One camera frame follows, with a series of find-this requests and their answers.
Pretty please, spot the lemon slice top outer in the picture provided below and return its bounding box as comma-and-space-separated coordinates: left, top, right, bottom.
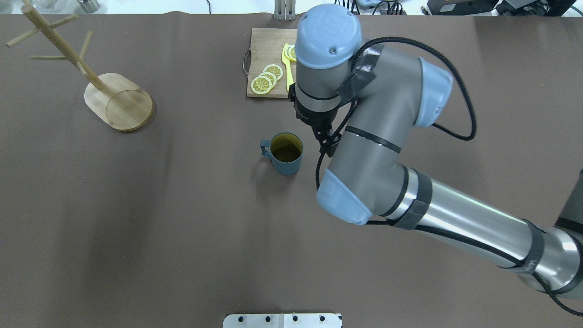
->
250, 75, 274, 95

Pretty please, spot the bamboo cutting board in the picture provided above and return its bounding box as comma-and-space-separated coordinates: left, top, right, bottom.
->
246, 27, 297, 99

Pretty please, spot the yellow plastic knife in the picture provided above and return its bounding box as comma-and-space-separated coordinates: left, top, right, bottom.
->
281, 43, 294, 92

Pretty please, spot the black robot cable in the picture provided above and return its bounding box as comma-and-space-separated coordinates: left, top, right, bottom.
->
315, 36, 583, 317

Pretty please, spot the white metal mount base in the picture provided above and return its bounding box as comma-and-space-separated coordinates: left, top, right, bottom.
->
222, 313, 343, 328

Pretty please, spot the wooden cup storage rack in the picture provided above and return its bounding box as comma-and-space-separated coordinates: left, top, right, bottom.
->
5, 0, 155, 132

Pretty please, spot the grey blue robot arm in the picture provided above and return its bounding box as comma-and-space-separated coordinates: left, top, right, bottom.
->
289, 4, 582, 300

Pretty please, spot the black equipment in background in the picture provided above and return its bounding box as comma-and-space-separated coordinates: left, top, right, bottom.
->
420, 0, 582, 17

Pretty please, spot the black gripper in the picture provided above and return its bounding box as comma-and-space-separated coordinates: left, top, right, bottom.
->
289, 83, 341, 158

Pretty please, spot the lemon slice front by knife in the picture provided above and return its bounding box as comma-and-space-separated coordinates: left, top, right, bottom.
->
286, 44, 297, 62

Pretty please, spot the metal clamp at table edge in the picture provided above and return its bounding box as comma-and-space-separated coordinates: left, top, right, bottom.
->
274, 0, 297, 21

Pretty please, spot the lemon slice middle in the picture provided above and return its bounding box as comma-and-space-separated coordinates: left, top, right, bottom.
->
259, 72, 277, 88

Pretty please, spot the blue mug yellow inside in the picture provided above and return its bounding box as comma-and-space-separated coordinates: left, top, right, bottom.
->
260, 132, 303, 176

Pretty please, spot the metal cup in background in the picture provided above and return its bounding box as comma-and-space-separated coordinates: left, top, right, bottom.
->
77, 0, 101, 13

